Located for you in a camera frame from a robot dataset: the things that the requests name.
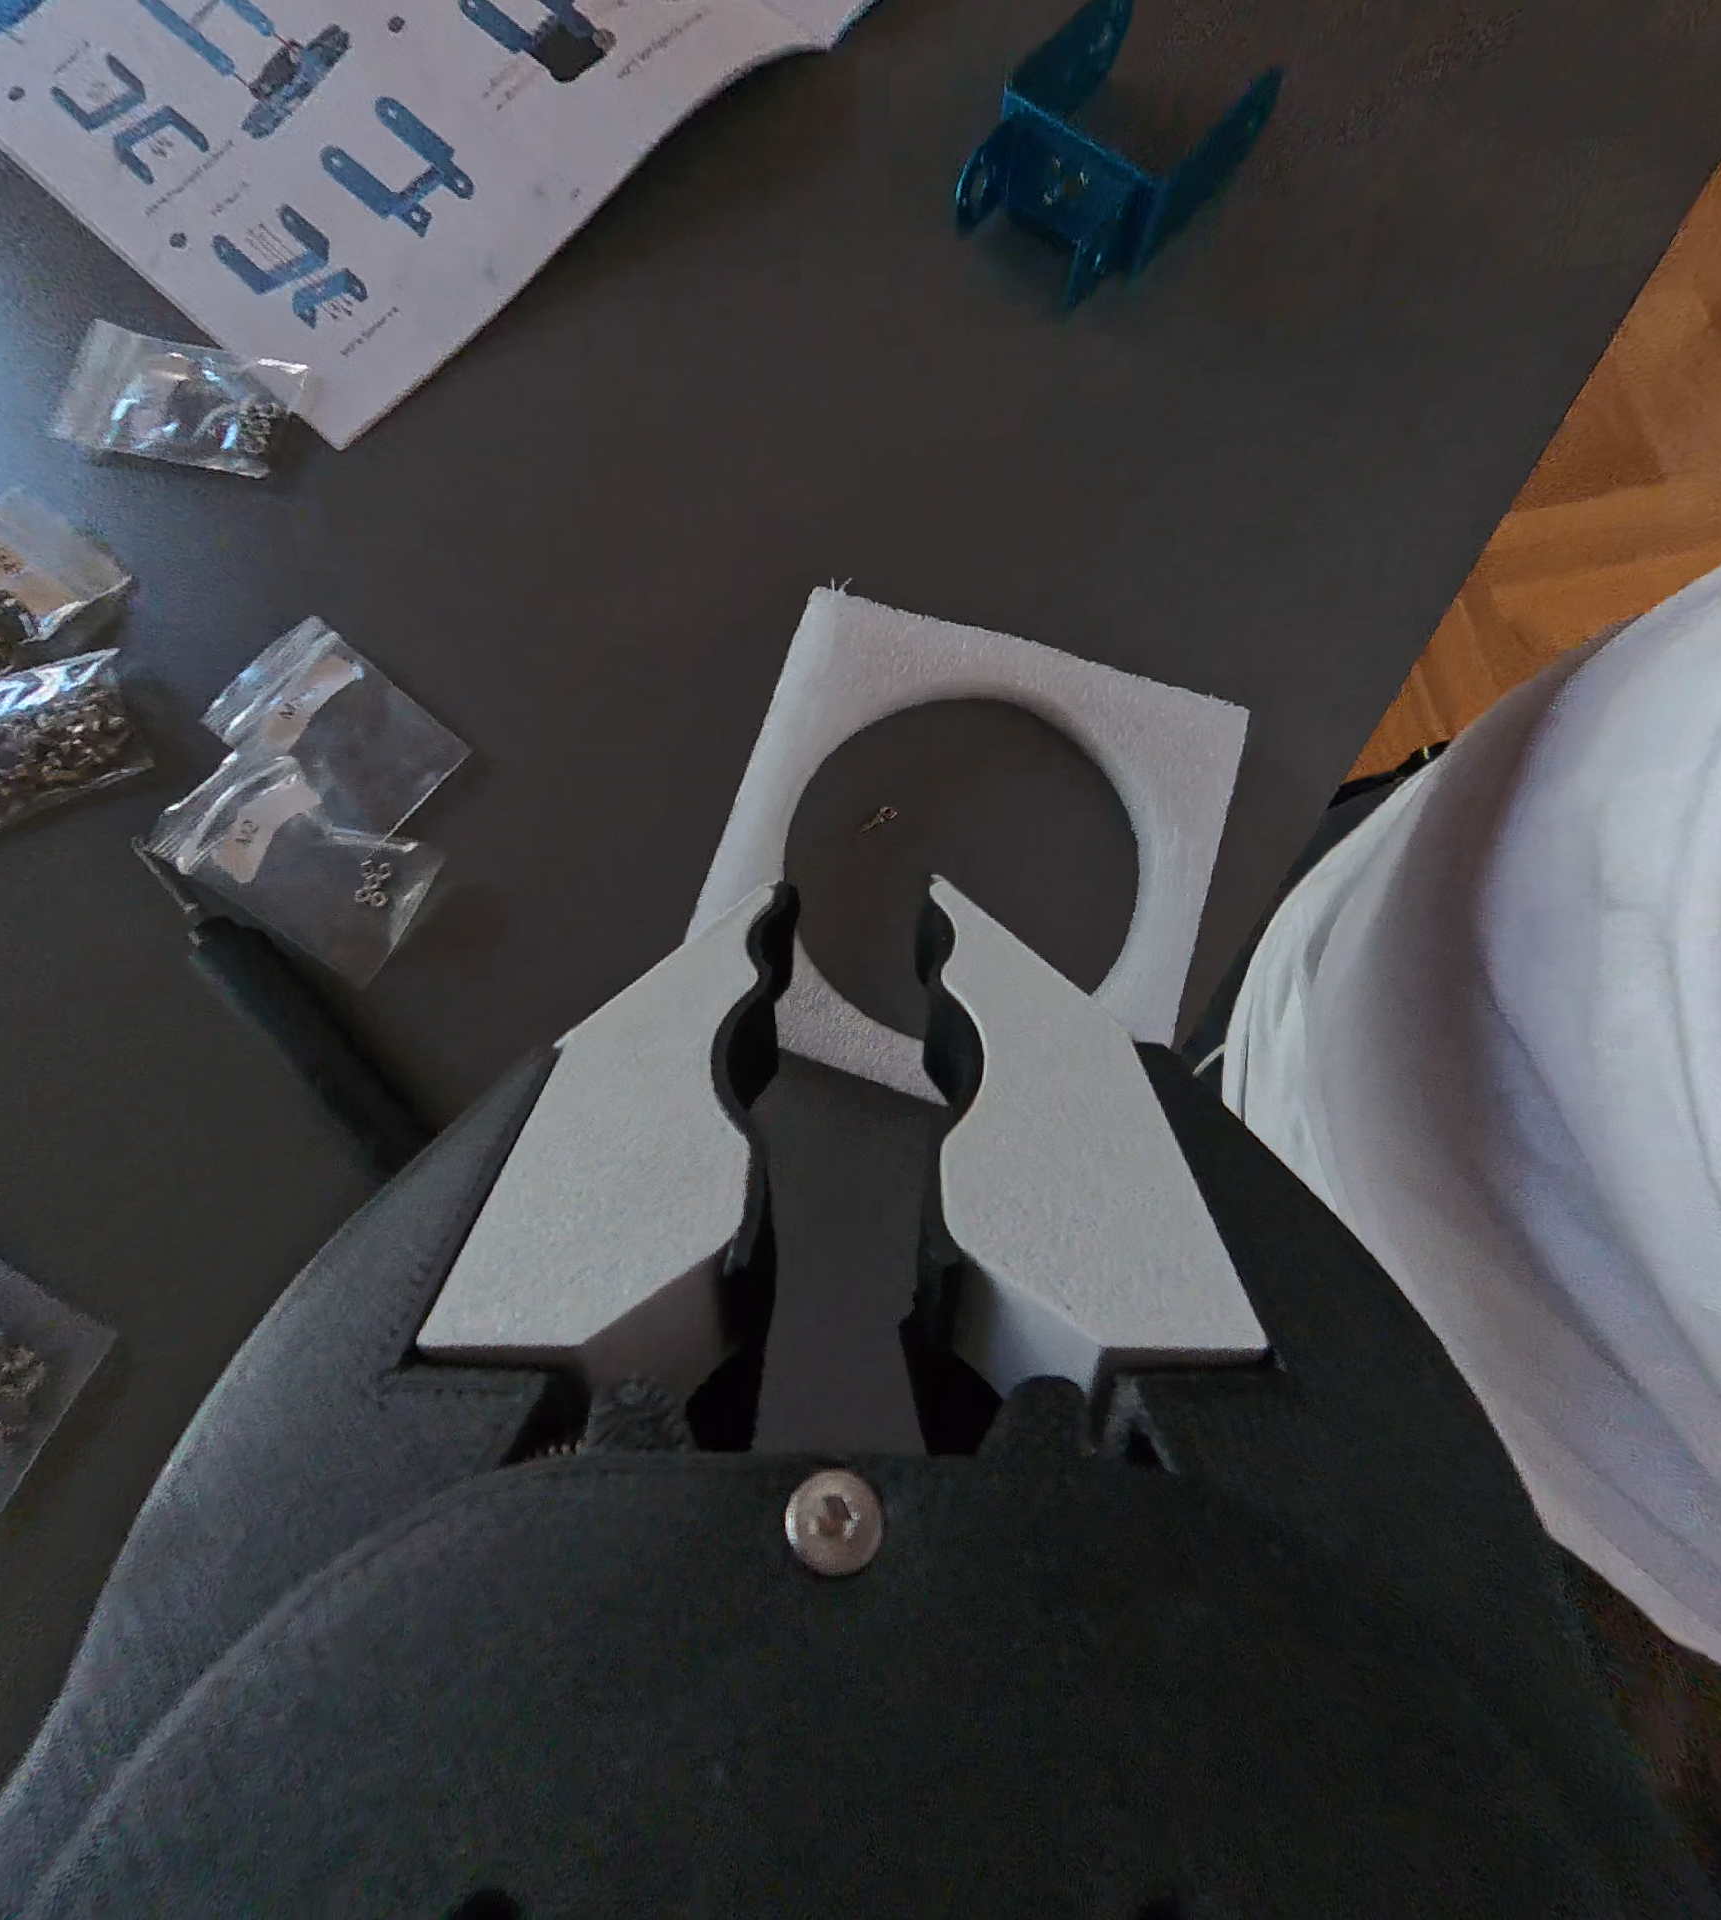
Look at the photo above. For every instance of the dark grey desk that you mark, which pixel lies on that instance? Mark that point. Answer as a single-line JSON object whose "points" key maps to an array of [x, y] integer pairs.
{"points": [[801, 451]]}

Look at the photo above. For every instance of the scattered small clear hardware bags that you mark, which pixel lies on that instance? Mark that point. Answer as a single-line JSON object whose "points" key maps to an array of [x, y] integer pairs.
{"points": [[335, 735]]}

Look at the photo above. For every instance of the person's white shirt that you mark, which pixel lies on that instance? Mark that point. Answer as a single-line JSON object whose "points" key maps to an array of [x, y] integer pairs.
{"points": [[1550, 1051]]}

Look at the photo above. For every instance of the open instruction booklet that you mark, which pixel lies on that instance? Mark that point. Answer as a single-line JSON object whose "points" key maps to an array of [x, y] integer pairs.
{"points": [[502, 195]]}

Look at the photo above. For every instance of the black pen-shaped screwdriver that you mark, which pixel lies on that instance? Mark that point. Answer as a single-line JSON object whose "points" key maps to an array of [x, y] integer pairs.
{"points": [[306, 1035]]}

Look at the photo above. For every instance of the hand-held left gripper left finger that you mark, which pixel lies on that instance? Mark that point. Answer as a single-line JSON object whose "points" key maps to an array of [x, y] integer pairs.
{"points": [[605, 1185]]}

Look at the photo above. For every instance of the blue metal bracket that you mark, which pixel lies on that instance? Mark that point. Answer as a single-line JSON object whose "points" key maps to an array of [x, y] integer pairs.
{"points": [[1072, 181]]}

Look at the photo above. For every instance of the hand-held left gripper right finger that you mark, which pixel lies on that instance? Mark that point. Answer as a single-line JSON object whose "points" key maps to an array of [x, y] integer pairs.
{"points": [[1086, 1200]]}

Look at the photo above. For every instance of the white foam square with hole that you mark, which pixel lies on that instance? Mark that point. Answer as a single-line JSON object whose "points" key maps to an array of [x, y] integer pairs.
{"points": [[862, 660]]}

